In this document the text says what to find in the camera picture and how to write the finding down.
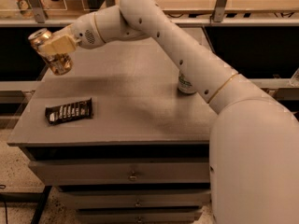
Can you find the dark chocolate bar wrapper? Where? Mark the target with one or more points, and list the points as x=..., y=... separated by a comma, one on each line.
x=69, y=112

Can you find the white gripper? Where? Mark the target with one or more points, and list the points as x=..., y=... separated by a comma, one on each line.
x=83, y=31

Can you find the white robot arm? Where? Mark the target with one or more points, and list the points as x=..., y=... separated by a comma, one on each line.
x=254, y=142

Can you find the red labelled bottle on shelf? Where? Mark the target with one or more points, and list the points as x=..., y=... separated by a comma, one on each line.
x=25, y=8

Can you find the orange soda can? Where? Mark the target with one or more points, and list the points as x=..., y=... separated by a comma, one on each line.
x=59, y=64

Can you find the white green soda can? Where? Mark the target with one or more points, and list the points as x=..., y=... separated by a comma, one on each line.
x=184, y=85

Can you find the wooden shelf with metal brackets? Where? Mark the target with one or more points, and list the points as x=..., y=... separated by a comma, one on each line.
x=47, y=13

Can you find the grey drawer cabinet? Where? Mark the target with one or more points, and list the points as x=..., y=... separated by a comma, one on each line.
x=143, y=156

